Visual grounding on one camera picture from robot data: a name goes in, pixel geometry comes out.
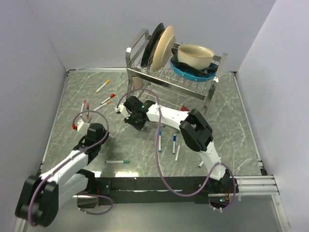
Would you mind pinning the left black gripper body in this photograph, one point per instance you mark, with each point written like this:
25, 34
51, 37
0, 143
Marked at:
99, 144

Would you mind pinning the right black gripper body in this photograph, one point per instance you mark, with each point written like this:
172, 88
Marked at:
132, 120

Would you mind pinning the light blue cap marker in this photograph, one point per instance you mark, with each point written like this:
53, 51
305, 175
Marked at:
160, 141

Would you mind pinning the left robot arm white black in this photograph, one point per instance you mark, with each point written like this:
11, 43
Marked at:
42, 196

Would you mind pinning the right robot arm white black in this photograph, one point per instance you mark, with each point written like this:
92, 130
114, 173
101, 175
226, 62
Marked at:
196, 133

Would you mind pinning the pink cup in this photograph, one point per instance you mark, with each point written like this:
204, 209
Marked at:
137, 82

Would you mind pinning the red cap marker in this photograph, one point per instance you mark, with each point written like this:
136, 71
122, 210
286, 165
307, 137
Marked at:
107, 99

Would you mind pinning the orange cap marker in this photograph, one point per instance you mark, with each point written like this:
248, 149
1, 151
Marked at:
102, 105

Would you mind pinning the dark red marker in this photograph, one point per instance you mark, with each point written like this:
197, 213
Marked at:
87, 108

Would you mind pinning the stainless steel dish rack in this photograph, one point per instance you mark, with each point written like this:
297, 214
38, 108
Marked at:
166, 77

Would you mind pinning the pink cap marker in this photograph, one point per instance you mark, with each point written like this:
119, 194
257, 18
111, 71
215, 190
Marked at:
82, 108

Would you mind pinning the yellow cap marker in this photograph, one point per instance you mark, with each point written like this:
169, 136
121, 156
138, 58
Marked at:
102, 86

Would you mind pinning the dark blue cap marker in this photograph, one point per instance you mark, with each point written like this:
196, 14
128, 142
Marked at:
174, 144

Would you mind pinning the red bowl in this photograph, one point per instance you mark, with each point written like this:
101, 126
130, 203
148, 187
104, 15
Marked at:
185, 109

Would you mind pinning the black plate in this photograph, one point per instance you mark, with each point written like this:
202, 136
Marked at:
151, 44

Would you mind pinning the grey cap marker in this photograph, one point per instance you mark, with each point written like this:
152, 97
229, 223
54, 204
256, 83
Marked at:
177, 152

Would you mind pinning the black base beam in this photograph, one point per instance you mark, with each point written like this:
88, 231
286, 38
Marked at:
153, 190

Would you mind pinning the blue dotted dish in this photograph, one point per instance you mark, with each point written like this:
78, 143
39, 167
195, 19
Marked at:
190, 77

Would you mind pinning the beige plate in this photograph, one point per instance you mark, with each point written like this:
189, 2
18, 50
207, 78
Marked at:
163, 49

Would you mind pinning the cream ceramic bowl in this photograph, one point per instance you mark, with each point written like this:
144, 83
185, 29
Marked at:
195, 55

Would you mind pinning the aluminium rail frame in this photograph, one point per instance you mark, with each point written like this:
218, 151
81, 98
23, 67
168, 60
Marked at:
257, 185

